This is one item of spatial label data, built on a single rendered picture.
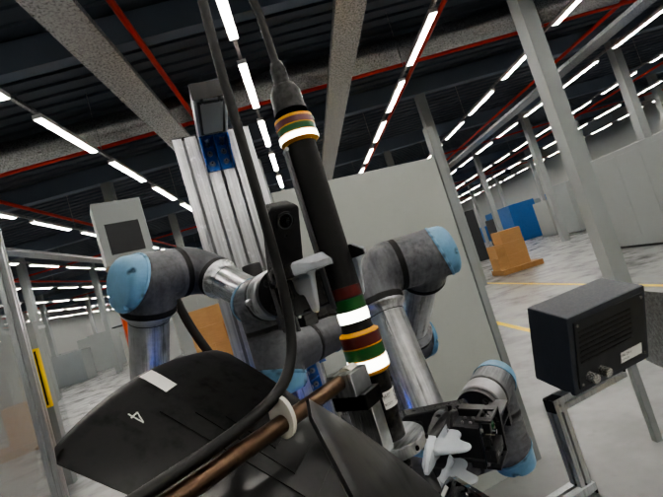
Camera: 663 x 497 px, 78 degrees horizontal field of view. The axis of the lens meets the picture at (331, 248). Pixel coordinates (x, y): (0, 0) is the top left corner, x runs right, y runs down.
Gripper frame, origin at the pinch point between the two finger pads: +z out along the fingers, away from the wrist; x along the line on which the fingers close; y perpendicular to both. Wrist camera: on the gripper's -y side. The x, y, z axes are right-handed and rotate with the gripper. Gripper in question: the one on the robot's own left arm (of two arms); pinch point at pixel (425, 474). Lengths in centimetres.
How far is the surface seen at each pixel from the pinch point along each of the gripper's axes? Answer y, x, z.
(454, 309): -59, 20, -200
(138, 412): -10.6, -21.3, 29.4
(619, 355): 22, 7, -65
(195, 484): 1.8, -19.2, 33.6
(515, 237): -190, 44, -1235
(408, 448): 5.6, -11.1, 13.3
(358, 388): 3.3, -18.2, 16.2
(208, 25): -2, -54, 20
